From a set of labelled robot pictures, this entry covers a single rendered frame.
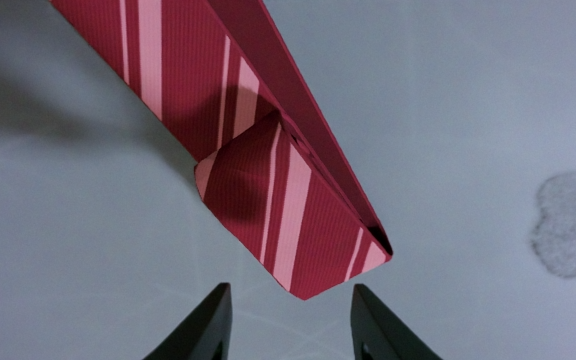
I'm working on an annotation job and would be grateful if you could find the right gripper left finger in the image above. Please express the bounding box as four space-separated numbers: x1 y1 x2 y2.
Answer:
142 282 233 360

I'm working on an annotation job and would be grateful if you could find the red striped necktie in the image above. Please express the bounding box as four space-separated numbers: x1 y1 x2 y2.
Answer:
49 0 393 301

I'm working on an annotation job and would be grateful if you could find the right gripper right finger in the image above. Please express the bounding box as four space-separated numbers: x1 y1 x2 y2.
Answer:
350 284 444 360

